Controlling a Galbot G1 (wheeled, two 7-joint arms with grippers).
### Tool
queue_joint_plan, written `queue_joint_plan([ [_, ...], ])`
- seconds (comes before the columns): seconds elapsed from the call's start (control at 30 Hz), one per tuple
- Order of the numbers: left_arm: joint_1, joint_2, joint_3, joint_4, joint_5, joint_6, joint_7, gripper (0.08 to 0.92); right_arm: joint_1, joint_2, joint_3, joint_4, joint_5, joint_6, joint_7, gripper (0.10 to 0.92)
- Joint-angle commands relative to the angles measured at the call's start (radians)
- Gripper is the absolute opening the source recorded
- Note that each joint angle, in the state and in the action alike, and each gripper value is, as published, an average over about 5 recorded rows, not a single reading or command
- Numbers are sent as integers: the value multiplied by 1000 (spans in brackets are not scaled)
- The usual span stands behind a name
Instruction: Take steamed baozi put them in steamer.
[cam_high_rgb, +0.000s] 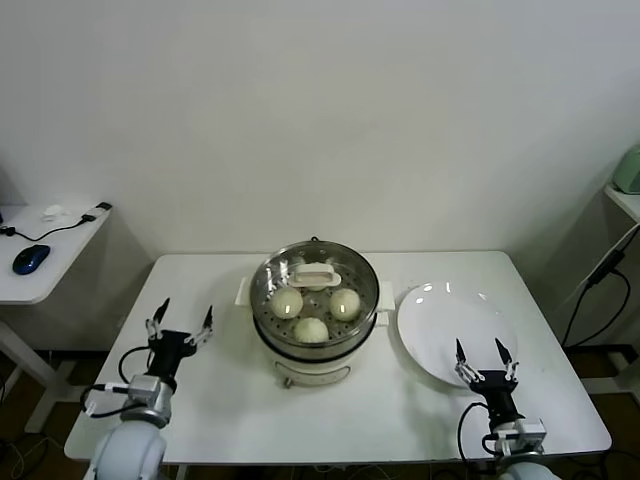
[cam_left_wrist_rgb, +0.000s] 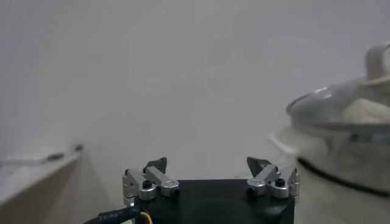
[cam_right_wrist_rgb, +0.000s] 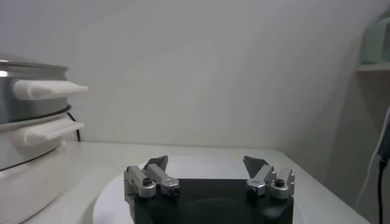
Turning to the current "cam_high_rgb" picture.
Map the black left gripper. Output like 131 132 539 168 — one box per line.
144 297 215 381

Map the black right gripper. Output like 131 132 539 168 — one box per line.
453 337 524 426

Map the oval glass lid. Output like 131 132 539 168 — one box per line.
249 241 380 346

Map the stainless steel steamer basket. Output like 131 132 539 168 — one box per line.
248 241 380 362

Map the white round plate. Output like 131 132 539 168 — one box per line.
397 282 519 389

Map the white side desk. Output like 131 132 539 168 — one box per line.
0 203 114 434

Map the blue computer mouse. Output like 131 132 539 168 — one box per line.
12 244 52 275

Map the white shelf board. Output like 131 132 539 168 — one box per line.
602 183 640 224

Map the mint green appliance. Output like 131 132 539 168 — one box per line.
610 143 640 194

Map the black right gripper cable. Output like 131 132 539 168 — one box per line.
458 401 494 474

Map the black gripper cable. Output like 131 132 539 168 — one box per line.
79 346 154 419
458 401 494 474

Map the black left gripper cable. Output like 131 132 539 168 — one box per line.
79 346 154 419

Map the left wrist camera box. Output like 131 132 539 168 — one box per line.
104 375 177 407

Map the black cable with adapter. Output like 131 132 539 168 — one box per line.
0 202 112 241

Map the black power adapter cable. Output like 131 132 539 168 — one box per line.
559 247 631 349

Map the thin white cable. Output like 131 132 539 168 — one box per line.
562 227 640 306

